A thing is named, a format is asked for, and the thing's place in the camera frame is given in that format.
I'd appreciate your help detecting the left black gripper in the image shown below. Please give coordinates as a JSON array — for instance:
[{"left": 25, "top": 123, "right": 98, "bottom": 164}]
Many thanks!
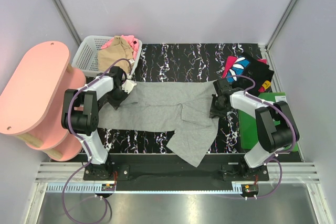
[{"left": 107, "top": 86, "right": 130, "bottom": 110}]

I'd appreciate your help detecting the grey t shirt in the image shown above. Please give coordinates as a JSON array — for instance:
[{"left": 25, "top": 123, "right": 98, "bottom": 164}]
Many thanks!
[{"left": 98, "top": 81, "right": 218, "bottom": 167}]

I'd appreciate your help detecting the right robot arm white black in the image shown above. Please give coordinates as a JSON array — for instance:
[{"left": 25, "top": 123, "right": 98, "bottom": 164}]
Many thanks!
[{"left": 209, "top": 75, "right": 300, "bottom": 180}]

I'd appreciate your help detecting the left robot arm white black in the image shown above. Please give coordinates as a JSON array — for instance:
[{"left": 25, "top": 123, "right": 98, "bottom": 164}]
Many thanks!
[{"left": 61, "top": 66, "right": 136, "bottom": 180}]

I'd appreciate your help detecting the green folding board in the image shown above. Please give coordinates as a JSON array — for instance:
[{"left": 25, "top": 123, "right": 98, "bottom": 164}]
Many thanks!
[{"left": 238, "top": 92, "right": 287, "bottom": 150}]

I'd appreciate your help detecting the black printed folded t shirt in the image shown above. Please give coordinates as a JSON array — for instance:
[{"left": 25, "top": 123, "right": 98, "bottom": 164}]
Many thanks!
[{"left": 225, "top": 52, "right": 274, "bottom": 97}]

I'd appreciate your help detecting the white plastic laundry basket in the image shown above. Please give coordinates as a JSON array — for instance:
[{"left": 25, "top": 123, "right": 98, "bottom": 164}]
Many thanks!
[{"left": 72, "top": 36, "right": 142, "bottom": 79}]

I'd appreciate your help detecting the beige t shirt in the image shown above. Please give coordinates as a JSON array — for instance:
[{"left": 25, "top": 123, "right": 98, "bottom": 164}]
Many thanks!
[{"left": 98, "top": 36, "right": 135, "bottom": 73}]

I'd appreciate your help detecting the pink t shirt in basket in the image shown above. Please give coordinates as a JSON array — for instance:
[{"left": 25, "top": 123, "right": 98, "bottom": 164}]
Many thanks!
[{"left": 100, "top": 35, "right": 141, "bottom": 60}]

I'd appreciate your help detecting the pink oval tiered shelf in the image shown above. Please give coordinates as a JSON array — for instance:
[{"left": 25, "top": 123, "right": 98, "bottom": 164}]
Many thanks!
[{"left": 1, "top": 41, "right": 86, "bottom": 162}]

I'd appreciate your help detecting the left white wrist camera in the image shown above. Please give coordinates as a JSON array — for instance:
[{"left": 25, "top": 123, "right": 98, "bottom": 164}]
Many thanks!
[{"left": 121, "top": 79, "right": 137, "bottom": 94}]

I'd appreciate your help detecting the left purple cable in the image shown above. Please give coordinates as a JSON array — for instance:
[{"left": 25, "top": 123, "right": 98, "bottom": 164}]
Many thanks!
[{"left": 62, "top": 58, "right": 134, "bottom": 222}]

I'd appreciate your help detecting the purple cable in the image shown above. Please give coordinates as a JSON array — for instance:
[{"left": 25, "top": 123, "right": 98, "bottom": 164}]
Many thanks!
[
  {"left": 226, "top": 74, "right": 297, "bottom": 200},
  {"left": 62, "top": 58, "right": 134, "bottom": 222}
]

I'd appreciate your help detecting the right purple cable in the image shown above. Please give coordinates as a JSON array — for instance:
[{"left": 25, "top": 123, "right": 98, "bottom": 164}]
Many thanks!
[{"left": 226, "top": 74, "right": 297, "bottom": 200}]

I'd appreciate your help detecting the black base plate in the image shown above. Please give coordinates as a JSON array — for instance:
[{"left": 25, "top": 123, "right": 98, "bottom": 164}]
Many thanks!
[{"left": 83, "top": 154, "right": 269, "bottom": 194}]

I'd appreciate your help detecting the aluminium front rail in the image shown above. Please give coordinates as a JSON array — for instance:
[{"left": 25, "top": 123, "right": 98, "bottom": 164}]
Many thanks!
[{"left": 35, "top": 162, "right": 320, "bottom": 184}]

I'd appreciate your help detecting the left aluminium frame post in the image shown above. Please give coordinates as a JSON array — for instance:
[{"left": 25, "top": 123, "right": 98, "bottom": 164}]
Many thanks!
[{"left": 52, "top": 0, "right": 82, "bottom": 46}]

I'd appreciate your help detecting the aluminium frame post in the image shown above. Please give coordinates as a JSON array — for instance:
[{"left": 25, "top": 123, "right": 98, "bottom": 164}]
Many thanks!
[
  {"left": 52, "top": 0, "right": 82, "bottom": 46},
  {"left": 265, "top": 0, "right": 316, "bottom": 50}
]

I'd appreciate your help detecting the right aluminium frame post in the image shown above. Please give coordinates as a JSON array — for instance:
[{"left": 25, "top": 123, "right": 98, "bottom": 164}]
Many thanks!
[{"left": 265, "top": 0, "right": 316, "bottom": 50}]

